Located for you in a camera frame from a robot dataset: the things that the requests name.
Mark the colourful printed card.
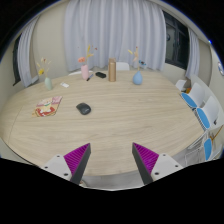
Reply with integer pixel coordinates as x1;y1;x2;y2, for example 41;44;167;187
32;96;62;117

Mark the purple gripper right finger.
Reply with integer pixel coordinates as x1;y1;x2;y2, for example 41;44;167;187
131;142;184;186

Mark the green vase with flowers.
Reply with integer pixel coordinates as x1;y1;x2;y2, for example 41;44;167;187
36;57;53;90

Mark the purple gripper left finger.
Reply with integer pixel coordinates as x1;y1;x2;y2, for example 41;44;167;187
42;142;92;186

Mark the white chair behind table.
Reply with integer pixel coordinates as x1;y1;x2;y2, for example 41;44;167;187
116;62;130;71

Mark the white curtain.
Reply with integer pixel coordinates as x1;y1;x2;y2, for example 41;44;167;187
17;17;39;87
64;0;166;71
185;29;200;79

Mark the white left curtain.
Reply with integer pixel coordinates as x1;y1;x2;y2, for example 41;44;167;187
17;17;39;87

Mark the black pen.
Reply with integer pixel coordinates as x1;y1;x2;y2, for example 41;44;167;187
86;74;94;81

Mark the black case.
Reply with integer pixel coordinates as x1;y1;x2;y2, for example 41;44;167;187
95;72;106;78

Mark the white right curtain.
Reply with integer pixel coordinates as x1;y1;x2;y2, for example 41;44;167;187
185;29;200;79

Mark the white centre curtain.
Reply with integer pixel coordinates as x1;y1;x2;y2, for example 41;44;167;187
64;0;166;71

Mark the small white card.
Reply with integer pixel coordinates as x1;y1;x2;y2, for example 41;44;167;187
60;82;69;88

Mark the dark window right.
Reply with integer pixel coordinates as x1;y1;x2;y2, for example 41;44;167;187
163;12;189;69

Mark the blue white chair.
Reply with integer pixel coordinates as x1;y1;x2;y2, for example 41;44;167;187
181;82;205;108
203;133;222;161
196;96;219;130

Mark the pink vase with flowers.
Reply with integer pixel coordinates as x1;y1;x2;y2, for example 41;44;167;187
77;44;98;81

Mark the blue white chair far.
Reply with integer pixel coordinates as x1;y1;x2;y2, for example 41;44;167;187
181;82;205;108

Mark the blue vase with flowers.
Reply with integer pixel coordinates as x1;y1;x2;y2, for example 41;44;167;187
129;48;146;85

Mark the blue white chair near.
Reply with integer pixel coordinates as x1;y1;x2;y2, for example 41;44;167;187
203;133;222;161

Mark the black computer mouse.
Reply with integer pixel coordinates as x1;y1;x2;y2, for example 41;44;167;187
76;103;91;115

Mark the blue white chair middle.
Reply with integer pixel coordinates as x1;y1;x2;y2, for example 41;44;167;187
196;96;219;130

